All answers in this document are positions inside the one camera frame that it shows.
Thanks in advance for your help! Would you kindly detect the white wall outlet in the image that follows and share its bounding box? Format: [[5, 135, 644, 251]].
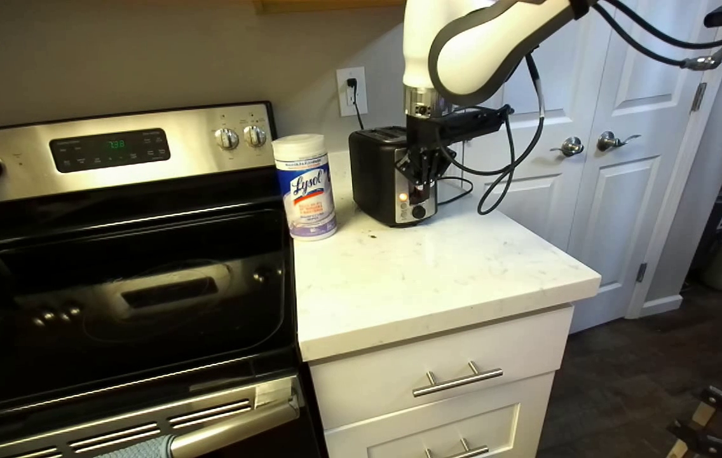
[[333, 63, 371, 120]]

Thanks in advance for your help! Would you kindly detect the short silver drawer handle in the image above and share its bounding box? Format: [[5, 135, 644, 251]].
[[422, 438, 493, 458]]

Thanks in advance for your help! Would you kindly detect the long silver drawer handle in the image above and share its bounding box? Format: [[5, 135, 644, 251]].
[[410, 359, 507, 399]]

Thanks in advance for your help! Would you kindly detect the black and silver toaster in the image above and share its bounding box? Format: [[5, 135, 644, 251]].
[[347, 125, 443, 228]]

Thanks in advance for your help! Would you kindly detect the white counter cabinet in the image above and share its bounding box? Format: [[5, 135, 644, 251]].
[[296, 303, 579, 458]]

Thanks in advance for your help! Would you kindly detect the wall cabinet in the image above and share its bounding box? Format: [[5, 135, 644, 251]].
[[253, 0, 412, 16]]

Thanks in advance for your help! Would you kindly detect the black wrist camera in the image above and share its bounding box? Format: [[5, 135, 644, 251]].
[[437, 102, 520, 144]]

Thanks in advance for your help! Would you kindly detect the black clamp tool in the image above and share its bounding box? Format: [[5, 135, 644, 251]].
[[665, 383, 722, 458]]

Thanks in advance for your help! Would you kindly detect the Lysol wipes canister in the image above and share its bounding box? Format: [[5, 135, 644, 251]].
[[269, 133, 340, 242]]

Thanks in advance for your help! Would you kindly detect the stainless steel stove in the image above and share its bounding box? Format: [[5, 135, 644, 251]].
[[0, 100, 330, 458]]

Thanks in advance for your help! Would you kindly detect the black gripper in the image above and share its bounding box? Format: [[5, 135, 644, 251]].
[[401, 111, 461, 204]]

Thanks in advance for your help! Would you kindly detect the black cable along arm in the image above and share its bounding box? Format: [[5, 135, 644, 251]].
[[588, 0, 722, 73]]

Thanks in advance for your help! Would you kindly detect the white panel door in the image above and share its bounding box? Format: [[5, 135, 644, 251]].
[[451, 16, 626, 335], [565, 0, 722, 322]]

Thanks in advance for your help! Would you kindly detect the silver door lever handle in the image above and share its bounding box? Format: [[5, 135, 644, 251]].
[[549, 135, 591, 162], [595, 126, 644, 154]]

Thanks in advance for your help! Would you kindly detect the grey dish towel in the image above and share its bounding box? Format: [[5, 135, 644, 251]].
[[91, 429, 178, 458]]

